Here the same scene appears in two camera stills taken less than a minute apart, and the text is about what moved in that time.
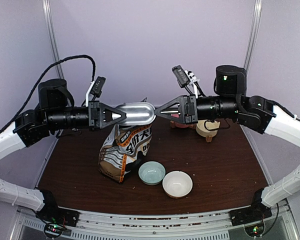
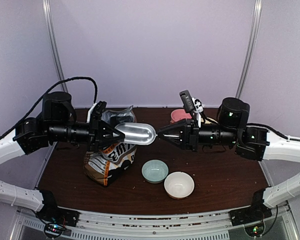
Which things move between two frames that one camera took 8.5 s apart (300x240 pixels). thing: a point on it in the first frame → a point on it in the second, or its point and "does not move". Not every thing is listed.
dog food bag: (122, 148) → (103, 165)
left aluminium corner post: (48, 12) does not move
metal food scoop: (137, 112) → (137, 133)
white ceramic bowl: (177, 184) does not move
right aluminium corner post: (257, 16) does not move
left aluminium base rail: (48, 157) does not move
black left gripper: (95, 106) → (94, 132)
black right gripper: (190, 101) → (190, 135)
